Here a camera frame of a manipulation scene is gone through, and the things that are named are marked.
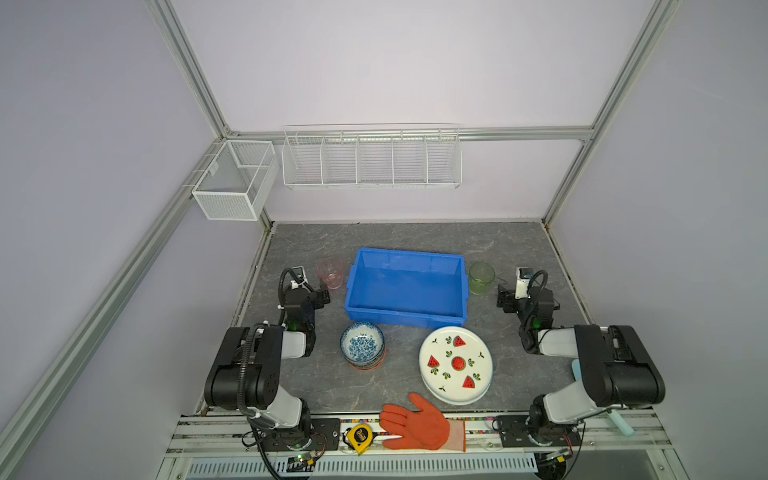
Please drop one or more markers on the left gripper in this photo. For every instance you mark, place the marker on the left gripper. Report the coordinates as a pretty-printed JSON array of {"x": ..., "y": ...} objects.
[{"x": 320, "y": 295}]

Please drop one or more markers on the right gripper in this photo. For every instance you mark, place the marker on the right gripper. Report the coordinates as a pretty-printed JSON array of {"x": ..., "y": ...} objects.
[{"x": 507, "y": 299}]

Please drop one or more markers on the white watermelon pattern plate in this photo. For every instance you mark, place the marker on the white watermelon pattern plate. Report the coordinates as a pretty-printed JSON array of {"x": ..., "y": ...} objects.
[{"x": 455, "y": 350}]

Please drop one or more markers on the cream floral plate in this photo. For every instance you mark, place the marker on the cream floral plate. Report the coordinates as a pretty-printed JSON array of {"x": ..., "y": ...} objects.
[{"x": 458, "y": 389}]

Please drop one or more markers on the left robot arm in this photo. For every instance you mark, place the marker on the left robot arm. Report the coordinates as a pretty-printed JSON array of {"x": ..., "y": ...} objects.
[{"x": 245, "y": 375}]

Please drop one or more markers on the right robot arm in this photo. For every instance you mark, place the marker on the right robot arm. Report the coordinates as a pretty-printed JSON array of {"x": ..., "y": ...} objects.
[{"x": 615, "y": 369}]

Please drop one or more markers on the blue plastic bin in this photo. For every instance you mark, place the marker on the blue plastic bin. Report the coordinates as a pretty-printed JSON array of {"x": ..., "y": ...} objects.
[{"x": 408, "y": 288}]

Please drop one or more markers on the pink transparent cup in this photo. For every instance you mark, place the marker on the pink transparent cup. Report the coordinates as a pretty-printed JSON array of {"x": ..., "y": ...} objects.
[{"x": 332, "y": 273}]

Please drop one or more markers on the light blue spatula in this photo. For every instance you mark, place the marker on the light blue spatula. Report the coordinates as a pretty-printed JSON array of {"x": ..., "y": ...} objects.
[{"x": 617, "y": 419}]

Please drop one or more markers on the green transparent cup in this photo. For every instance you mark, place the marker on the green transparent cup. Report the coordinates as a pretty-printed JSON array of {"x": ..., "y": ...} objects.
[{"x": 481, "y": 276}]

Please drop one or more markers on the blue patterned bowl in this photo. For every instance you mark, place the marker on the blue patterned bowl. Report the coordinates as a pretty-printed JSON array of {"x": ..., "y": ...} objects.
[{"x": 362, "y": 344}]

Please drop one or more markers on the white mesh basket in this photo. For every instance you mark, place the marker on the white mesh basket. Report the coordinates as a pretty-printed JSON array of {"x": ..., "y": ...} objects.
[{"x": 237, "y": 181}]

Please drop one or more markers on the yellow tape measure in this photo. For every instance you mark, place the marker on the yellow tape measure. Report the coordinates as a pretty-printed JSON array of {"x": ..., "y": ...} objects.
[{"x": 359, "y": 438}]

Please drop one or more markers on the red rubber glove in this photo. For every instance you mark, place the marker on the red rubber glove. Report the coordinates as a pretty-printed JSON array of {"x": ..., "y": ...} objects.
[{"x": 425, "y": 428}]

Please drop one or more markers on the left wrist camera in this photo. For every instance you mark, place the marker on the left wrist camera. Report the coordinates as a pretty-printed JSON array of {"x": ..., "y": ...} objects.
[{"x": 298, "y": 277}]

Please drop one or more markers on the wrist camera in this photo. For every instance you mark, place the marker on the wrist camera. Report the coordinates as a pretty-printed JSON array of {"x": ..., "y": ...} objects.
[
  {"x": 523, "y": 279},
  {"x": 298, "y": 277}
]

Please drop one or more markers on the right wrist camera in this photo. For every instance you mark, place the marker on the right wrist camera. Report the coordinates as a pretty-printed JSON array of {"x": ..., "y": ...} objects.
[{"x": 523, "y": 279}]

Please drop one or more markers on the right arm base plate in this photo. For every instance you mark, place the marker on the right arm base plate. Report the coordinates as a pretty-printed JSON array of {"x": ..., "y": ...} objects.
[{"x": 520, "y": 431}]

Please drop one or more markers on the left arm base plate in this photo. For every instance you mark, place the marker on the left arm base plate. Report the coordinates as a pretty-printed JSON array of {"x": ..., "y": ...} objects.
[{"x": 323, "y": 434}]

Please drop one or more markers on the white wire wall rack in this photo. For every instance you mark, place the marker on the white wire wall rack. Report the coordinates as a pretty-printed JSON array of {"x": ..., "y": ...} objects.
[{"x": 372, "y": 156}]

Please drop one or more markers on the aluminium frame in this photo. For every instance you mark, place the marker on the aluminium frame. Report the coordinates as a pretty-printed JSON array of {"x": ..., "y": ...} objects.
[{"x": 30, "y": 420}]

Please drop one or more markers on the white vented rail cover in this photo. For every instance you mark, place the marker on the white vented rail cover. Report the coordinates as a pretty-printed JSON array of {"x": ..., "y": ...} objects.
[{"x": 377, "y": 466}]

